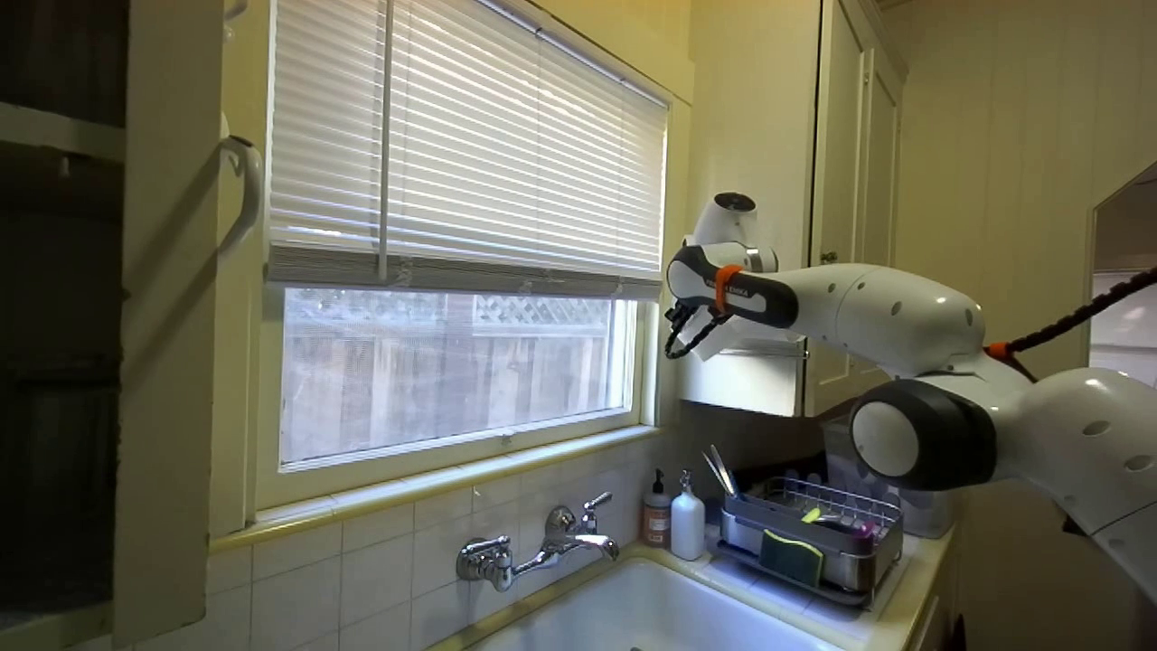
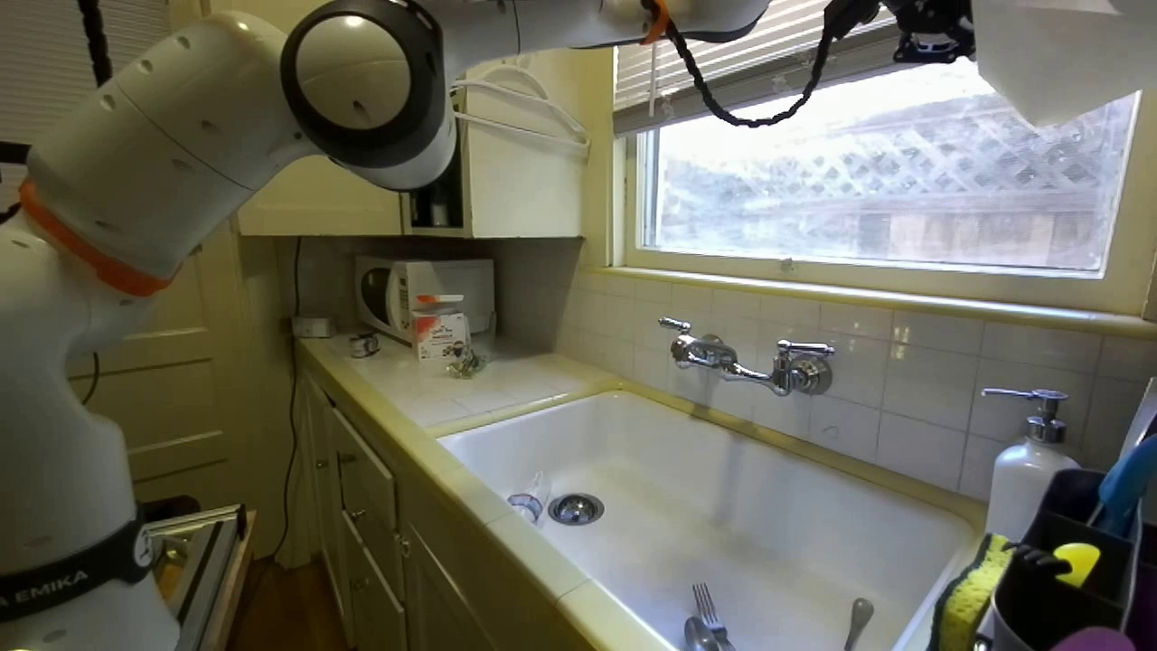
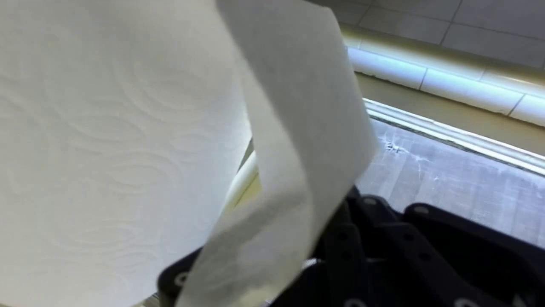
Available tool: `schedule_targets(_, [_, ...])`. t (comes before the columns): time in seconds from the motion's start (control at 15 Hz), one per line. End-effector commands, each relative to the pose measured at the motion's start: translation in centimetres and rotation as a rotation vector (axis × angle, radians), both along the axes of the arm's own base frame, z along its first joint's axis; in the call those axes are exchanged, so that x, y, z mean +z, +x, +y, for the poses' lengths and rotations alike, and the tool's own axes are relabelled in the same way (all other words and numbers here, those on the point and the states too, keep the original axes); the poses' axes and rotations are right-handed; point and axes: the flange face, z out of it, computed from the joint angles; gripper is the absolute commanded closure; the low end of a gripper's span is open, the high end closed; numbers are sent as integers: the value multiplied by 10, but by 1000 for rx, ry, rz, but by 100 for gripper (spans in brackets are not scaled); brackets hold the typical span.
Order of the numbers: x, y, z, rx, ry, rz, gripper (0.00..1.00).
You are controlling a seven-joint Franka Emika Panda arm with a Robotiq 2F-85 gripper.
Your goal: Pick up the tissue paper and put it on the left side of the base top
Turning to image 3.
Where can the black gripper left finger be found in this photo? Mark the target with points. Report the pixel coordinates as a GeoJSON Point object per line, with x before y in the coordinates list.
{"type": "Point", "coordinates": [177, 281]}

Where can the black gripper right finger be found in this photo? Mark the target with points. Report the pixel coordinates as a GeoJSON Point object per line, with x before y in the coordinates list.
{"type": "Point", "coordinates": [408, 262]}

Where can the white paper towel roll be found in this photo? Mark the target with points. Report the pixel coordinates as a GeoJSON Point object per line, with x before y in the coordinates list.
{"type": "Point", "coordinates": [102, 148]}

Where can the window with white frame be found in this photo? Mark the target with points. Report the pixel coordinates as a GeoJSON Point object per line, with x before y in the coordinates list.
{"type": "Point", "coordinates": [465, 177]}

